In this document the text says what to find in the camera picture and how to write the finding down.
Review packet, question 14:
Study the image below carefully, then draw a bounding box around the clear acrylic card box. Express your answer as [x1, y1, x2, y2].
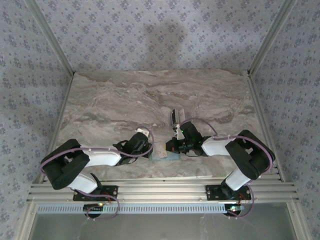
[169, 107, 187, 126]

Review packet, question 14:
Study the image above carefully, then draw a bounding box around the grey metal panel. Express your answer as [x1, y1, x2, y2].
[32, 212, 293, 240]

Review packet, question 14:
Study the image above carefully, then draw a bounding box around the black controller board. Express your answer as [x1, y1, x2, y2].
[223, 204, 245, 217]
[83, 203, 105, 218]

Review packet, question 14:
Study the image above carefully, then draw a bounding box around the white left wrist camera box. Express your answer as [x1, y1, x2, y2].
[135, 127, 151, 138]

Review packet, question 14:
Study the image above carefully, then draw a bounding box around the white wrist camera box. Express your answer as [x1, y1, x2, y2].
[171, 123, 183, 140]
[135, 127, 151, 138]

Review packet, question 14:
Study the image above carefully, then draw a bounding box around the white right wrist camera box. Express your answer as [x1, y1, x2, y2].
[171, 123, 183, 140]

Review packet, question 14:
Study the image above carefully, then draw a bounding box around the aluminium frame beam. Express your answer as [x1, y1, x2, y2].
[26, 174, 300, 203]

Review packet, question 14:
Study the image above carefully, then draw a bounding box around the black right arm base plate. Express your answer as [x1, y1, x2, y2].
[204, 183, 252, 202]

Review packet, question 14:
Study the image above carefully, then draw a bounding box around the grey slotted cable duct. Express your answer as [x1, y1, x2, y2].
[36, 203, 226, 215]

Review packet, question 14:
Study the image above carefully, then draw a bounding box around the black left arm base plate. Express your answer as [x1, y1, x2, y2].
[72, 184, 119, 202]

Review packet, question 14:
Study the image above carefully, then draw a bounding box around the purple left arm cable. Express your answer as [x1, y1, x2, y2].
[40, 127, 155, 222]

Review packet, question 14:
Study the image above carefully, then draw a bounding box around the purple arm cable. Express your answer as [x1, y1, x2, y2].
[178, 117, 276, 220]
[40, 127, 155, 222]

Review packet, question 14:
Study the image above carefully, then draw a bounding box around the aluminium side rail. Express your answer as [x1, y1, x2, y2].
[37, 72, 76, 186]
[246, 72, 286, 183]

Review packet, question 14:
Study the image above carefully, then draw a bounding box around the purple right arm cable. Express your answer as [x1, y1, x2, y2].
[178, 117, 276, 220]

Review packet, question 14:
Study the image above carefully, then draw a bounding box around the aluminium frame post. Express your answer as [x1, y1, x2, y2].
[26, 0, 76, 75]
[247, 0, 298, 76]

